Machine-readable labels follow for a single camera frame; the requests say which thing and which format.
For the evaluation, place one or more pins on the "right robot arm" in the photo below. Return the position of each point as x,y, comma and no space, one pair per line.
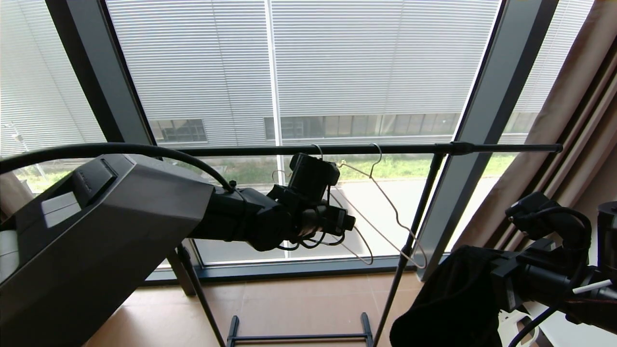
607,241

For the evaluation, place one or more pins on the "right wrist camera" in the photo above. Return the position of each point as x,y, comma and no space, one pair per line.
530,217

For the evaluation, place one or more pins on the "black clothes rack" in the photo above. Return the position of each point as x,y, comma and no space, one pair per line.
482,148

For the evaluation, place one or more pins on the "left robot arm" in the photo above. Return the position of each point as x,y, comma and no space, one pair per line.
96,250

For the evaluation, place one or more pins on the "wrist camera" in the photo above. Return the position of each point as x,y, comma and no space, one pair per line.
313,176
530,217

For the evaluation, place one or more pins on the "black knitted garment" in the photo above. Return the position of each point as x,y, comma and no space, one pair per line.
448,299

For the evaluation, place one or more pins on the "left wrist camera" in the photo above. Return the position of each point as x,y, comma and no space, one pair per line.
313,176

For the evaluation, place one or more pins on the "pink clothes hanger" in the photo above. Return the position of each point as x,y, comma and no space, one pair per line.
395,212
370,255

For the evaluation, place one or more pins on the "window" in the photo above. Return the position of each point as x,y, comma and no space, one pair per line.
361,72

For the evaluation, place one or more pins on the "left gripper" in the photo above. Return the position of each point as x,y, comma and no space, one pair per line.
323,221

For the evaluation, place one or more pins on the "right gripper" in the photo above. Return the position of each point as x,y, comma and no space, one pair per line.
540,279

